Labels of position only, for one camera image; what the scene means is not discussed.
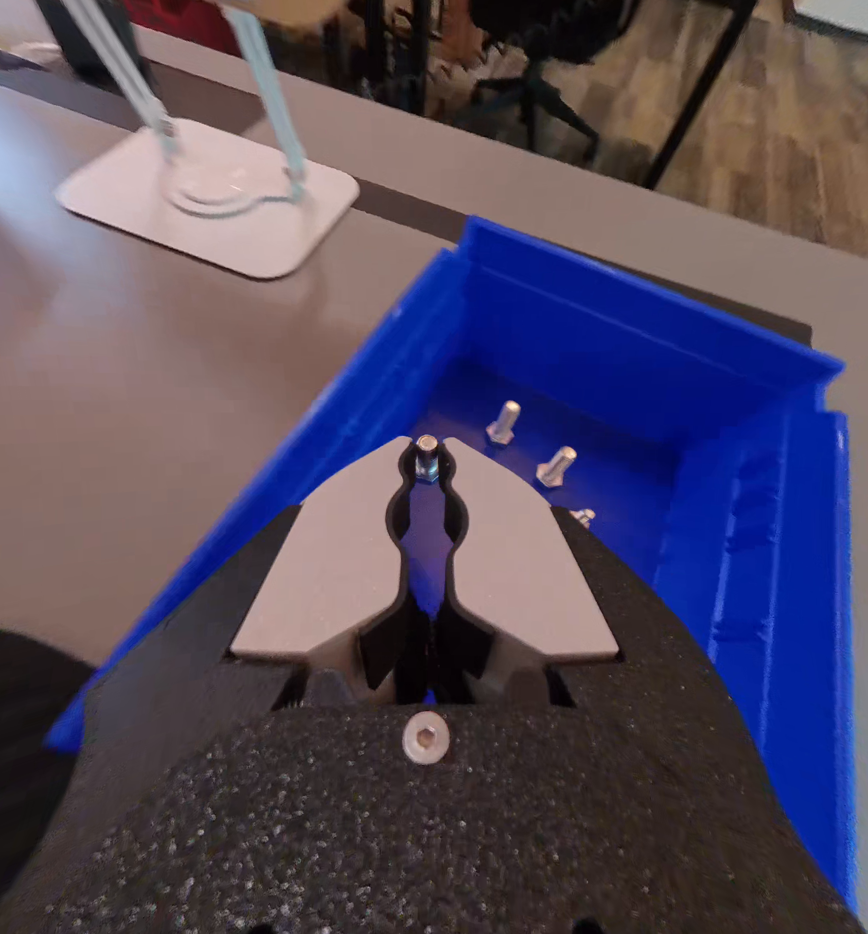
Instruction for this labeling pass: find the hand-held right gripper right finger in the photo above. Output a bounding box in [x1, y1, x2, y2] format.
[441, 436, 619, 703]

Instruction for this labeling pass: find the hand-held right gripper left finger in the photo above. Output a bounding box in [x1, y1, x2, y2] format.
[230, 436, 414, 690]

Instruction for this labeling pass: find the blue plastic bin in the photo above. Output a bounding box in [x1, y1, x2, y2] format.
[43, 214, 861, 913]

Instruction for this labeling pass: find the white document stand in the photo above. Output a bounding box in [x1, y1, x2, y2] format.
[54, 0, 362, 280]

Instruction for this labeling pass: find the black office chair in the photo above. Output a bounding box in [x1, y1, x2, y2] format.
[470, 0, 639, 165]

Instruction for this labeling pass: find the red bag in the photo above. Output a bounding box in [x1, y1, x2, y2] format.
[124, 0, 245, 52]

